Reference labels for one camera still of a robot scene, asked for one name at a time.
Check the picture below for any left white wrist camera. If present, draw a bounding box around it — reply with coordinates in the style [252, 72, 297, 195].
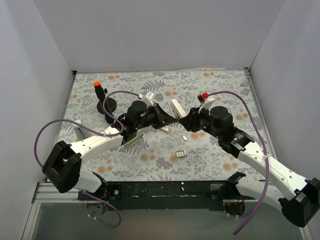
[141, 91, 155, 107]

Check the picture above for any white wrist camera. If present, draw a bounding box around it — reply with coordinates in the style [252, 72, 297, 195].
[197, 92, 215, 114]
[141, 91, 155, 107]

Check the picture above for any black stand orange cap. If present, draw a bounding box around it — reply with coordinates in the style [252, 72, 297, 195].
[93, 81, 117, 124]

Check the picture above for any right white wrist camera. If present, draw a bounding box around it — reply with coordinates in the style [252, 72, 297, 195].
[197, 92, 215, 114]

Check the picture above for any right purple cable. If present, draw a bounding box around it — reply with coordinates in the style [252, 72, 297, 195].
[207, 90, 270, 236]

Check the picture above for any floral table mat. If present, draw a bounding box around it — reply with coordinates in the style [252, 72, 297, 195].
[47, 68, 280, 183]

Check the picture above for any purple cable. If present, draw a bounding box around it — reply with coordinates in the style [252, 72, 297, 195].
[34, 90, 143, 229]
[207, 90, 270, 236]

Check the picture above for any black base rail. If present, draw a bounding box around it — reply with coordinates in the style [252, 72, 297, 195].
[77, 179, 247, 211]

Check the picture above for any grey staple strips block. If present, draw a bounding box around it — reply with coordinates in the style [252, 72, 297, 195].
[175, 150, 188, 158]

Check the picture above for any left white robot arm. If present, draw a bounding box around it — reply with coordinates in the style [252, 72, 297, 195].
[42, 100, 177, 200]

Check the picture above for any green stapler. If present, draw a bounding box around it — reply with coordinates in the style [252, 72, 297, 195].
[124, 131, 144, 146]

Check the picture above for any small staple box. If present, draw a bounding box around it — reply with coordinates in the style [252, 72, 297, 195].
[161, 126, 171, 133]

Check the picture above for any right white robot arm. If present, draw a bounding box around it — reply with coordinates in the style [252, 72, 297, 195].
[175, 106, 320, 228]

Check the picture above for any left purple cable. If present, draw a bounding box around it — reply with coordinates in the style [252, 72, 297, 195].
[34, 90, 143, 229]

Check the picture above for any clear conical flask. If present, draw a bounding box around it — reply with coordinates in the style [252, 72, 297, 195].
[73, 119, 87, 141]

